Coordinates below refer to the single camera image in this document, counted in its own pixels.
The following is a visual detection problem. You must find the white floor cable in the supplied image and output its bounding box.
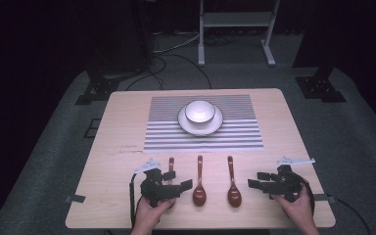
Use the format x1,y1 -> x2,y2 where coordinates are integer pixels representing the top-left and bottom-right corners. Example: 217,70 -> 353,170
152,31 -> 201,55

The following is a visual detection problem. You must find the white metal stand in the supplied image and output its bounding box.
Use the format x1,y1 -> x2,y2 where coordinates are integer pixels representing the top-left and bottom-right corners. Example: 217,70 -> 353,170
197,0 -> 281,68

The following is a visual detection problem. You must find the brown wooden spoon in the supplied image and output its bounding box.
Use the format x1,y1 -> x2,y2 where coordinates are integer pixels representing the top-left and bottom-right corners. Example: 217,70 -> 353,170
167,157 -> 176,210
192,154 -> 208,208
226,155 -> 243,209

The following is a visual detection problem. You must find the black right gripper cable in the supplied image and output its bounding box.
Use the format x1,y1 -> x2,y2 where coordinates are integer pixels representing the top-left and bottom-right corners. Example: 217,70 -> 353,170
298,175 -> 316,217

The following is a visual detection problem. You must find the white plate with dark rim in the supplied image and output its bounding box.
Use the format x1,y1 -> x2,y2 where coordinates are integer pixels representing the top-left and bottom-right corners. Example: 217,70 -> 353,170
176,103 -> 225,137

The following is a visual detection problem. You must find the person's right hand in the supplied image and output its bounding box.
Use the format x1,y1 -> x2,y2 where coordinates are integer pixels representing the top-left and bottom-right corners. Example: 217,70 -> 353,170
269,185 -> 315,231

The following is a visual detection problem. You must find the grey table strap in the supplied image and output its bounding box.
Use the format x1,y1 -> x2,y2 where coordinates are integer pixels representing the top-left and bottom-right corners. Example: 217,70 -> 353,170
312,193 -> 338,204
64,194 -> 87,205

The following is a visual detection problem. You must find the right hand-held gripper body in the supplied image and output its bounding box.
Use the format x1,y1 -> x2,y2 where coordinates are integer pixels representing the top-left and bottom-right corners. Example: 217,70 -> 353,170
268,156 -> 316,204

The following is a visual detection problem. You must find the white bowl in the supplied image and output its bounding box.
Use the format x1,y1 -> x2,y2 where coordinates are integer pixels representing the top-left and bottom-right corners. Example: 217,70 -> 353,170
184,99 -> 216,125

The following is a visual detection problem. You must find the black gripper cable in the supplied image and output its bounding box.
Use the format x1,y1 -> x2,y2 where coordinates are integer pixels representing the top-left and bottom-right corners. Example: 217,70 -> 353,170
298,175 -> 316,217
128,171 -> 145,228

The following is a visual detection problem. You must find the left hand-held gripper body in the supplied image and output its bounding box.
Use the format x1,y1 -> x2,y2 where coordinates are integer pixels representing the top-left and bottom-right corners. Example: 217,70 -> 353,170
133,158 -> 184,209

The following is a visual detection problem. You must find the black stand with base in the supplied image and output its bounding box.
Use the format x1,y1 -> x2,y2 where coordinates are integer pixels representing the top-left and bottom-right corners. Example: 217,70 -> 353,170
73,0 -> 155,106
294,0 -> 348,104

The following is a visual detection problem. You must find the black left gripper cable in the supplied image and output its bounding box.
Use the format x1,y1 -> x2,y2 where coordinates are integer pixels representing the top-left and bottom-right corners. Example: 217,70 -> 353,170
128,171 -> 145,228

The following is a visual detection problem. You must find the black floor cable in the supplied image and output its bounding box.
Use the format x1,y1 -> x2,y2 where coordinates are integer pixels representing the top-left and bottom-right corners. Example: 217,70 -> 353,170
124,53 -> 213,92

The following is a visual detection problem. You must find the striped placemat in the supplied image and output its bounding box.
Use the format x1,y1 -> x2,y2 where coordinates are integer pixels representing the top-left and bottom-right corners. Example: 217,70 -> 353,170
143,94 -> 265,154

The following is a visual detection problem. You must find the person's left hand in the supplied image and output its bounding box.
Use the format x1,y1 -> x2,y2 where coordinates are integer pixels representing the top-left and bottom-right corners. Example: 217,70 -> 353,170
132,196 -> 176,231

